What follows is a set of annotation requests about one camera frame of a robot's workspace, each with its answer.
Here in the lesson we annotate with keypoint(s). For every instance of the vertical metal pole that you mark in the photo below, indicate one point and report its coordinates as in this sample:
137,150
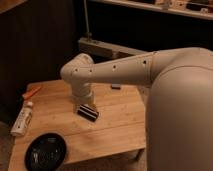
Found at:
88,33

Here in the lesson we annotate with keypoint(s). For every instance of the white tube with cap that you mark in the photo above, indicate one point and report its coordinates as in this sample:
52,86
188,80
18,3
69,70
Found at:
21,124

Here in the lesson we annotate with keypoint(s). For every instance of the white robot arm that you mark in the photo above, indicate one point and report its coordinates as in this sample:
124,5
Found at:
179,108

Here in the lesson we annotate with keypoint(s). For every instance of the small dark block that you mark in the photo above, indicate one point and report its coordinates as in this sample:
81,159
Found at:
115,86

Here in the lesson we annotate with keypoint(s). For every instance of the black ceramic bowl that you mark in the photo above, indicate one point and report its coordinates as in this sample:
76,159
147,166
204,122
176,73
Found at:
46,153

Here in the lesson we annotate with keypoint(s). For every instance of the black rectangular box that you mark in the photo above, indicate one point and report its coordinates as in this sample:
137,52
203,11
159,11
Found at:
88,113

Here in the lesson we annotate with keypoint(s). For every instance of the wooden shelf board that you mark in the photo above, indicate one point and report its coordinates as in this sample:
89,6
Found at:
176,7

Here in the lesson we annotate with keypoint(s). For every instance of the orange marker pen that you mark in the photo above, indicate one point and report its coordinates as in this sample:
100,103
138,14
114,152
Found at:
31,92

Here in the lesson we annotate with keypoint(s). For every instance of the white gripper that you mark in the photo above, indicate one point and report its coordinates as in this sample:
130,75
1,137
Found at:
84,100

